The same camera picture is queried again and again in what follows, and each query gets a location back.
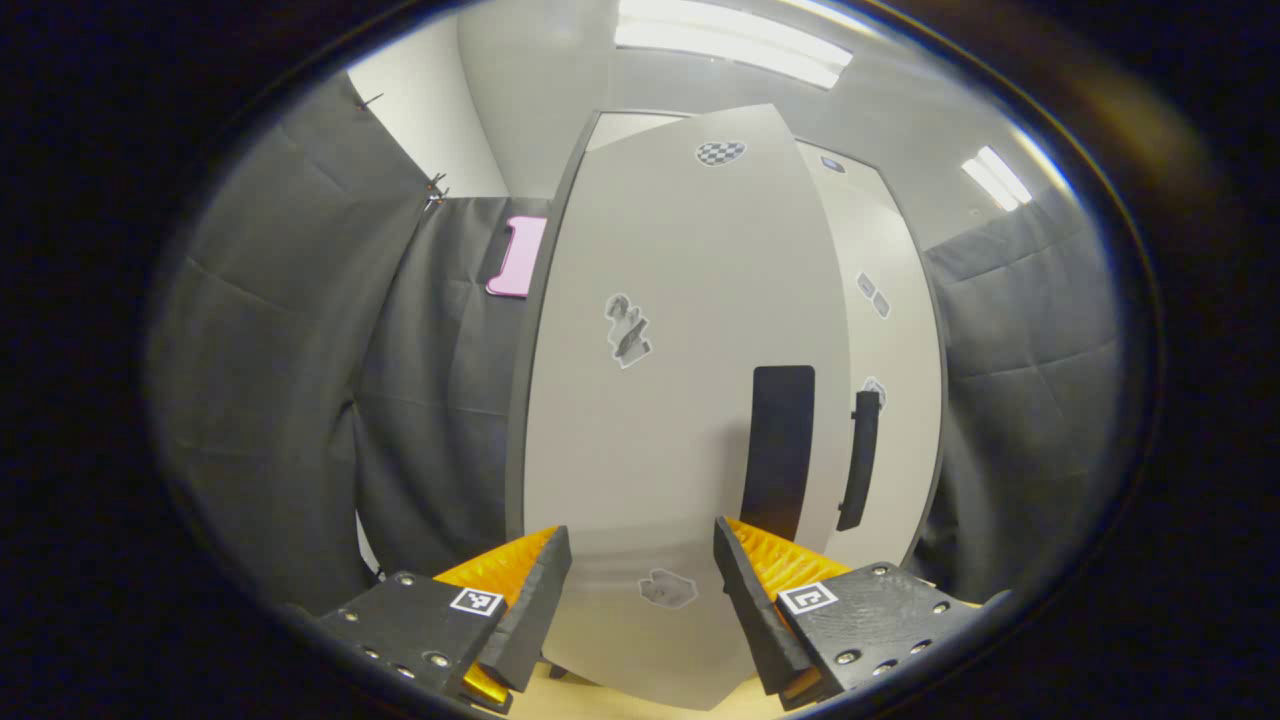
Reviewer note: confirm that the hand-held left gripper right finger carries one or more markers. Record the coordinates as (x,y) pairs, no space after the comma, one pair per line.
(755,620)

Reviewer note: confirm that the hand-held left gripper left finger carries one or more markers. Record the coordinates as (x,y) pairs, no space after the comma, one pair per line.
(530,610)

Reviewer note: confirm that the grey cabinet door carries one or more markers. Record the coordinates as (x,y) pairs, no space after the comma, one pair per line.
(900,340)
(680,450)

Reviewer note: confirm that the black backdrop cloth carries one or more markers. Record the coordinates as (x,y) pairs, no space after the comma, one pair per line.
(450,400)

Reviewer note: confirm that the dark grey quilted curtain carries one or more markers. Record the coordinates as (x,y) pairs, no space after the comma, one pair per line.
(270,350)
(1040,400)

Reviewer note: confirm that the metal curtain clip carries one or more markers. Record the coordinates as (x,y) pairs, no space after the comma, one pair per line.
(370,100)
(436,190)

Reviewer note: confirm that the small ceiling light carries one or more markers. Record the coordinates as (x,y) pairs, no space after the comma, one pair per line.
(995,178)

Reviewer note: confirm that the long ceiling light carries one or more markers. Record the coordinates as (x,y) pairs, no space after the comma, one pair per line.
(730,40)

